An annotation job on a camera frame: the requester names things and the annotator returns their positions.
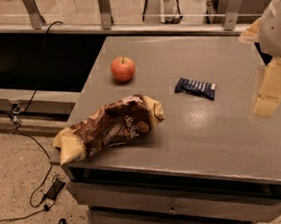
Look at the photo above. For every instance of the blue snack bar wrapper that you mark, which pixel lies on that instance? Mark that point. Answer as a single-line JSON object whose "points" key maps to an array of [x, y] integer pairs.
{"points": [[195, 87]]}

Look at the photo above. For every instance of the red apple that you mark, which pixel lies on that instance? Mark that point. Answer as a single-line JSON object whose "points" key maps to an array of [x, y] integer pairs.
{"points": [[123, 69]]}

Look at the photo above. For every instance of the grey drawer cabinet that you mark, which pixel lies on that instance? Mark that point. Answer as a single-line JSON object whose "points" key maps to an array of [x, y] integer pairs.
{"points": [[208, 162]]}

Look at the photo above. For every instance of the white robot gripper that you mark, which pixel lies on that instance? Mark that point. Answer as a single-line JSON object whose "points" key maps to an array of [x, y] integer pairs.
{"points": [[276, 30]]}

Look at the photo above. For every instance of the grey metal floor beam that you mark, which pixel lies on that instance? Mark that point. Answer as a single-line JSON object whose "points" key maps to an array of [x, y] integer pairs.
{"points": [[52, 102]]}

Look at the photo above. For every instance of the brown chip bag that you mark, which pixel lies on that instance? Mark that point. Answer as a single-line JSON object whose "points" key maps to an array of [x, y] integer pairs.
{"points": [[113, 124]]}

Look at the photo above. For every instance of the black power adapter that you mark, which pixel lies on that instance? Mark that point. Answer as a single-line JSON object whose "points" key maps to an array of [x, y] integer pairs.
{"points": [[54, 189]]}

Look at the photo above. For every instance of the metal railing frame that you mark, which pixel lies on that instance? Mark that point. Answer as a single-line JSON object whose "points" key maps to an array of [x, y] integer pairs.
{"points": [[123, 16]]}

